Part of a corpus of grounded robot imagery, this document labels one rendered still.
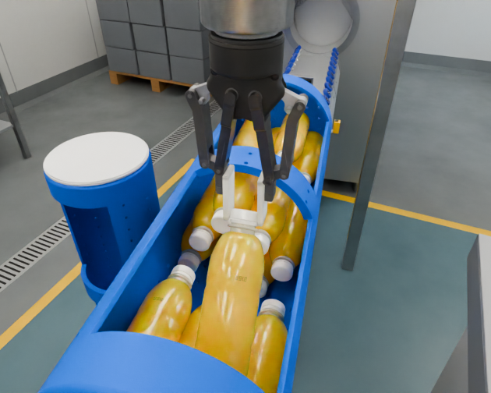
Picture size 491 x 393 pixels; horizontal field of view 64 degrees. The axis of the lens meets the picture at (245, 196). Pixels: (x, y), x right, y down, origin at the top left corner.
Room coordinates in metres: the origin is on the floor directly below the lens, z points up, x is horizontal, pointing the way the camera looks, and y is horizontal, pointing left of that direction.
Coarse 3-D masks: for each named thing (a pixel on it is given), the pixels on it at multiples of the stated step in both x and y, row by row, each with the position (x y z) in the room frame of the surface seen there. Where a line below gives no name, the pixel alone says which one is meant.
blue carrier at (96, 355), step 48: (192, 192) 0.70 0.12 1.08; (288, 192) 0.55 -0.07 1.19; (144, 240) 0.42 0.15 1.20; (144, 288) 0.45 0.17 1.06; (192, 288) 0.51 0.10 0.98; (288, 288) 0.49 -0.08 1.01; (96, 336) 0.25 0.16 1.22; (144, 336) 0.24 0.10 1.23; (288, 336) 0.30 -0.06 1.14; (48, 384) 0.21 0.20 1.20; (96, 384) 0.19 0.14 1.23; (144, 384) 0.19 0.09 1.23; (192, 384) 0.19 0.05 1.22; (240, 384) 0.20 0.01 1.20; (288, 384) 0.24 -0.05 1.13
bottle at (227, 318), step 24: (240, 240) 0.36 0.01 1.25; (216, 264) 0.34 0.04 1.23; (240, 264) 0.33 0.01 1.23; (216, 288) 0.32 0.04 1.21; (240, 288) 0.32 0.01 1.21; (216, 312) 0.30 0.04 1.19; (240, 312) 0.30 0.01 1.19; (216, 336) 0.28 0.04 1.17; (240, 336) 0.28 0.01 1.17; (240, 360) 0.26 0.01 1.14
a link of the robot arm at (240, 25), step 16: (208, 0) 0.38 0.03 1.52; (224, 0) 0.36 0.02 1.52; (240, 0) 0.36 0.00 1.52; (256, 0) 0.36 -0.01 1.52; (272, 0) 0.37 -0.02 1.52; (288, 0) 0.38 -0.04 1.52; (208, 16) 0.38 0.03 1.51; (224, 16) 0.36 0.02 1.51; (240, 16) 0.36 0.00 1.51; (256, 16) 0.36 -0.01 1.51; (272, 16) 0.37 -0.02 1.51; (288, 16) 0.38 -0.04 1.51; (224, 32) 0.37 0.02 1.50; (240, 32) 0.36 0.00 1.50; (256, 32) 0.36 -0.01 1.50; (272, 32) 0.37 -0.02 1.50
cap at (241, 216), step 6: (234, 210) 0.40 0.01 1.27; (240, 210) 0.39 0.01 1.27; (246, 210) 0.39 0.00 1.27; (234, 216) 0.39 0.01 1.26; (240, 216) 0.39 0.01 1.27; (246, 216) 0.39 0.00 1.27; (252, 216) 0.39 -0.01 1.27; (240, 222) 0.38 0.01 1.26; (246, 222) 0.38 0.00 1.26; (252, 222) 0.38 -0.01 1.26
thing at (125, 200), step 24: (144, 168) 0.89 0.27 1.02; (72, 192) 0.80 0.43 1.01; (96, 192) 0.80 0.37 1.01; (120, 192) 0.82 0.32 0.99; (144, 192) 0.88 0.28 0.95; (72, 216) 0.95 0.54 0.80; (96, 216) 1.03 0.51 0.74; (120, 216) 0.81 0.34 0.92; (144, 216) 0.86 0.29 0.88; (96, 240) 1.01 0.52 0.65; (120, 240) 0.81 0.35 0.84; (96, 264) 0.98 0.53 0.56; (120, 264) 1.05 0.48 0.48; (96, 288) 0.82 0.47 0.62
